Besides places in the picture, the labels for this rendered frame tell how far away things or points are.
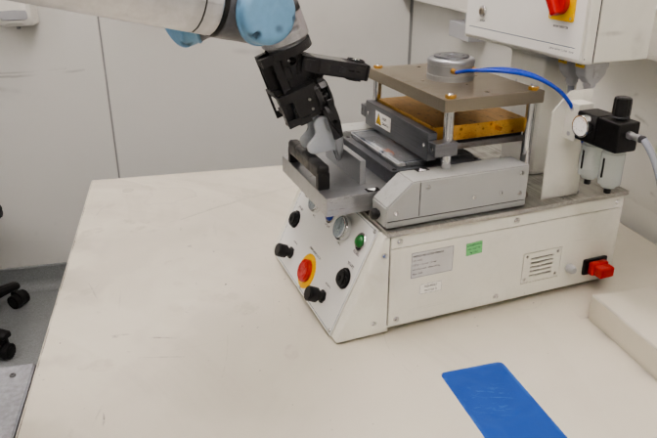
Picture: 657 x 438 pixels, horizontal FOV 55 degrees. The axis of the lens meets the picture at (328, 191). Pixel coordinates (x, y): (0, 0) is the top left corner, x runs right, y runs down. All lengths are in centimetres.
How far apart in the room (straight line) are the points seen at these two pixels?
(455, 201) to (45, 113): 189
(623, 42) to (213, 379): 80
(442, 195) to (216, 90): 168
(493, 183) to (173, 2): 55
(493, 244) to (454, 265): 7
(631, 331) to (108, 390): 76
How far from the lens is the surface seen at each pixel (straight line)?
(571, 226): 114
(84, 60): 253
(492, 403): 92
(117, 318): 112
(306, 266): 110
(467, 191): 99
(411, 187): 93
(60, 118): 259
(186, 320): 108
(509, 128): 107
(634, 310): 110
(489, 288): 109
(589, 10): 104
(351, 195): 96
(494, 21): 122
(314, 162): 98
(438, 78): 107
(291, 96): 95
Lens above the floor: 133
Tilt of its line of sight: 22 degrees down
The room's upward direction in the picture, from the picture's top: straight up
